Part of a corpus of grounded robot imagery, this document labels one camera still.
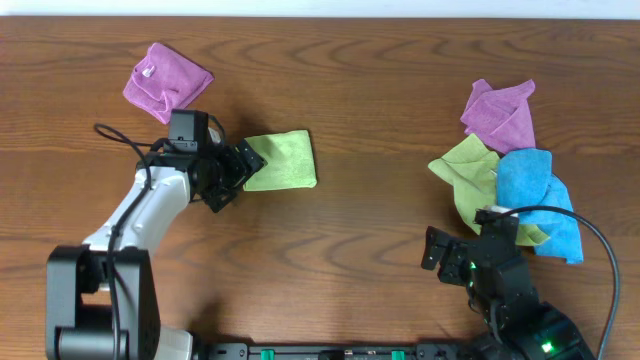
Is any light green cloth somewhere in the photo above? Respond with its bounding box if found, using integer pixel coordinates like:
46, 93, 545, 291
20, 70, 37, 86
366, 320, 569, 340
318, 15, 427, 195
243, 130, 317, 192

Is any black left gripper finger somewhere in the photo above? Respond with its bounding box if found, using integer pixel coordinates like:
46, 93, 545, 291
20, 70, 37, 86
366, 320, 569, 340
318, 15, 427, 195
236, 139, 267, 180
202, 186, 239, 213

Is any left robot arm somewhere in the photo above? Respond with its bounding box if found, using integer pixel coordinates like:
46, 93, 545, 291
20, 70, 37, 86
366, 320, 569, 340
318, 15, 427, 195
45, 110, 266, 359

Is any folded purple cloth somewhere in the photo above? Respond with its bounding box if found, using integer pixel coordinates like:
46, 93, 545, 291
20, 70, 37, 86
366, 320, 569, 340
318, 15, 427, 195
123, 43, 214, 124

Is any olive green cloth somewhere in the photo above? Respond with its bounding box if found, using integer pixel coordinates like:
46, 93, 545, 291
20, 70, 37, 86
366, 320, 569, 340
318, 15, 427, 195
428, 134, 559, 246

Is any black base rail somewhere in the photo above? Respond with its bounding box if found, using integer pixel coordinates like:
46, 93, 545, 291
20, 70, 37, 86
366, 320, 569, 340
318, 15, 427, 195
191, 343, 473, 360

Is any blue cloth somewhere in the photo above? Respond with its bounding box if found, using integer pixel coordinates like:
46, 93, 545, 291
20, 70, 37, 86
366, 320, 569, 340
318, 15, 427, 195
496, 148, 584, 264

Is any crumpled purple cloth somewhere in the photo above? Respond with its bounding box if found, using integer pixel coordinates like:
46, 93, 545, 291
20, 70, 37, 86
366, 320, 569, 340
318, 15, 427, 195
460, 79, 536, 154

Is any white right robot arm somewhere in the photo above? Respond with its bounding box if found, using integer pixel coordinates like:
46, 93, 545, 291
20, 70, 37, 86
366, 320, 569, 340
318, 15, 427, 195
421, 210, 594, 360

